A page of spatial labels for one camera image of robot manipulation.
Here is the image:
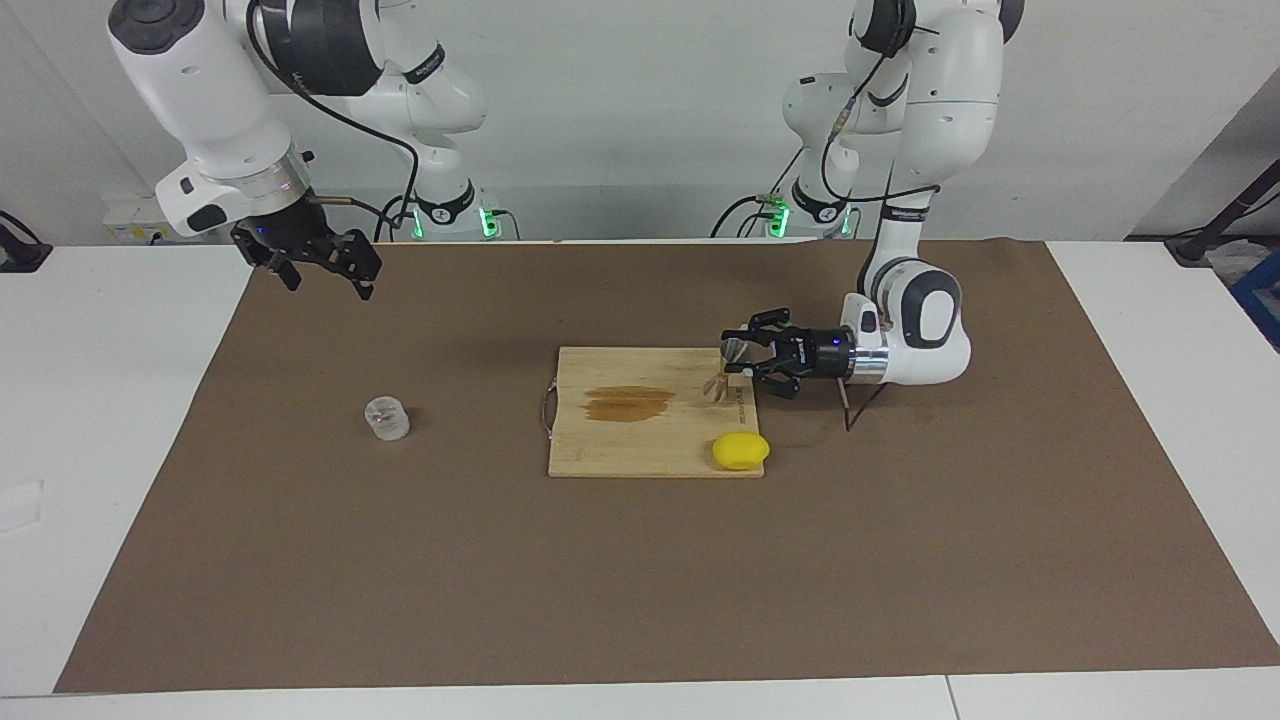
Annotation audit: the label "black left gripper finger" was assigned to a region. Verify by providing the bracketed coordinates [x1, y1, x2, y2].
[722, 362, 799, 401]
[722, 308, 793, 343]

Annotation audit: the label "steel double jigger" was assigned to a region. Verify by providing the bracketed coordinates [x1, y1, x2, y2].
[703, 338, 749, 403]

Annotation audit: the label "clear glass cup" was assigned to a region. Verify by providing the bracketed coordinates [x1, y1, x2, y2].
[363, 396, 411, 442]

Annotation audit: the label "yellow lemon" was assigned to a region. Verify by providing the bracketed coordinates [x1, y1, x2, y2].
[712, 431, 772, 471]

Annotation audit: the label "bamboo cutting board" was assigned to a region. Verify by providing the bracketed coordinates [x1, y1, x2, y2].
[541, 346, 766, 479]

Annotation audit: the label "brown table mat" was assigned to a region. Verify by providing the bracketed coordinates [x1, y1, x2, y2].
[55, 238, 1280, 694]

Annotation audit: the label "white paper label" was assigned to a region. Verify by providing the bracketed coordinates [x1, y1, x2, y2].
[0, 480, 45, 533]

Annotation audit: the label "black tripod stand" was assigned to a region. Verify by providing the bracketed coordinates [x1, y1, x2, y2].
[1165, 160, 1280, 266]

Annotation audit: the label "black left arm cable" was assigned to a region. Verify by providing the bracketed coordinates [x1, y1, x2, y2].
[843, 380, 891, 433]

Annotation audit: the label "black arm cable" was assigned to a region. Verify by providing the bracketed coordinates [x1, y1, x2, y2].
[245, 0, 421, 241]
[843, 380, 891, 433]

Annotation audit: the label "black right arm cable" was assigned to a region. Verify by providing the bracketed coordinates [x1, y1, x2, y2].
[245, 0, 421, 241]

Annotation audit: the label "black base cables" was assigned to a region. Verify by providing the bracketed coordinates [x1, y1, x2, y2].
[712, 150, 801, 238]

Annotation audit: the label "white wall socket box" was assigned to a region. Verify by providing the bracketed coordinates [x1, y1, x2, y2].
[103, 195, 191, 244]

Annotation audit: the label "black clamp mount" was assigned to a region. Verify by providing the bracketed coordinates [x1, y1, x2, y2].
[0, 210, 53, 273]

